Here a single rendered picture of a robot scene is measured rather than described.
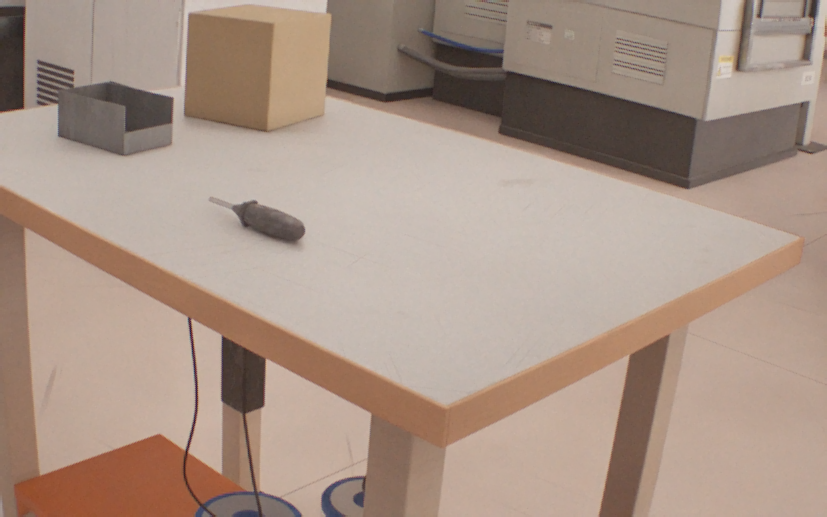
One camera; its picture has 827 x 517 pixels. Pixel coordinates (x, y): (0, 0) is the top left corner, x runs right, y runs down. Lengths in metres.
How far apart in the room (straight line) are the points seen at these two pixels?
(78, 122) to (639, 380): 0.93
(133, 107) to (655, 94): 3.94
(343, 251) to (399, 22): 5.27
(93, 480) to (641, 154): 4.04
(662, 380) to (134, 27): 3.00
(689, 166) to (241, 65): 3.84
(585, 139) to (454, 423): 4.83
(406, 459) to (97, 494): 0.92
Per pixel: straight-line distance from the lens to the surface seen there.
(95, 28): 4.44
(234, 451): 2.33
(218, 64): 1.85
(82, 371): 3.06
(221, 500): 1.64
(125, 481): 1.99
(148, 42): 4.13
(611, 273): 1.30
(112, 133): 1.67
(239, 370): 1.30
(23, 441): 1.97
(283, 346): 1.07
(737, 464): 2.89
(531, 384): 1.03
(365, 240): 1.32
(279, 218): 1.29
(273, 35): 1.78
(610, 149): 5.66
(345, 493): 1.44
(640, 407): 1.61
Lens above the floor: 1.34
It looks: 20 degrees down
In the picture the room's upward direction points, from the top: 5 degrees clockwise
